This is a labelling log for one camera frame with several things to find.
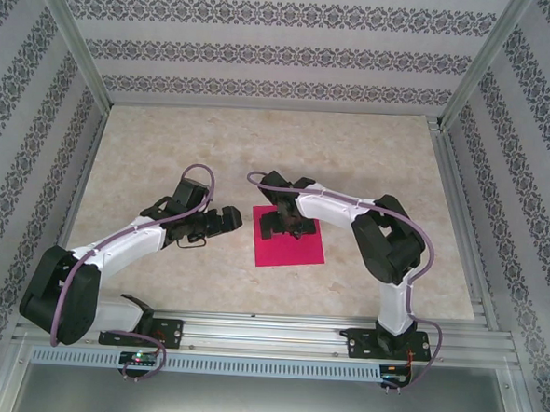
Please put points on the magenta cloth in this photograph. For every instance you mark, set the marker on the magenta cloth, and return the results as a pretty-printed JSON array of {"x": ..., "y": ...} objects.
[{"x": 291, "y": 251}]

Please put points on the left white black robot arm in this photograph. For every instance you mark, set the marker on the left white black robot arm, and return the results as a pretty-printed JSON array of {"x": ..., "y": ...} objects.
[{"x": 127, "y": 248}]

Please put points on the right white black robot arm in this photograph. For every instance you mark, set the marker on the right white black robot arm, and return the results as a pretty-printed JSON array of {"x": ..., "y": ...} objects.
[{"x": 331, "y": 209}]

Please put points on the grey metal sheet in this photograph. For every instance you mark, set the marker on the grey metal sheet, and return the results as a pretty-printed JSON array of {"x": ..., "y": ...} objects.
[{"x": 263, "y": 406}]

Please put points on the left circuit board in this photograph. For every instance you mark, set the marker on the left circuit board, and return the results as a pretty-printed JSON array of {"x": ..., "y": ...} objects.
[{"x": 138, "y": 358}]

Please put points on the circuit board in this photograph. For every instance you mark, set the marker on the circuit board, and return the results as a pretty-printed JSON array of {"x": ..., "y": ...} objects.
[
  {"x": 395, "y": 376},
  {"x": 138, "y": 358}
]

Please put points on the right circuit board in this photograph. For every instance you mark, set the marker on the right circuit board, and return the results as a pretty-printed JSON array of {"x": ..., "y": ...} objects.
[{"x": 395, "y": 376}]

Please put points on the aluminium mounting rail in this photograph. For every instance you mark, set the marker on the aluminium mounting rail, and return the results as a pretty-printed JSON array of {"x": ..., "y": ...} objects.
[{"x": 267, "y": 331}]

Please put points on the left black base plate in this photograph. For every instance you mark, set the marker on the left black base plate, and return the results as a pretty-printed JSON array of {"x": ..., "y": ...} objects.
[{"x": 169, "y": 332}]

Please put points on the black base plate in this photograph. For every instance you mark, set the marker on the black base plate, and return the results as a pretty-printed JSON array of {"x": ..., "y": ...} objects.
[
  {"x": 169, "y": 332},
  {"x": 360, "y": 344}
]

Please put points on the aluminium side rail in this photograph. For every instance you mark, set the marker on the aluminium side rail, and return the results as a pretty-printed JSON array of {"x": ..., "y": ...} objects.
[
  {"x": 75, "y": 198},
  {"x": 466, "y": 217}
]

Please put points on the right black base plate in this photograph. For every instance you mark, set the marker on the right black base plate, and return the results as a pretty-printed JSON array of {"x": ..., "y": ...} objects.
[{"x": 360, "y": 344}]

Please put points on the aluminium frame post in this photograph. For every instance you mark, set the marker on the aluminium frame post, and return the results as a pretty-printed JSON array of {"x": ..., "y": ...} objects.
[
  {"x": 70, "y": 35},
  {"x": 487, "y": 60}
]

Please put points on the aluminium frame beam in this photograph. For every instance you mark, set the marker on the aluminium frame beam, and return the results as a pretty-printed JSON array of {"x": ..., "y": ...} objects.
[
  {"x": 5, "y": 376},
  {"x": 519, "y": 408}
]

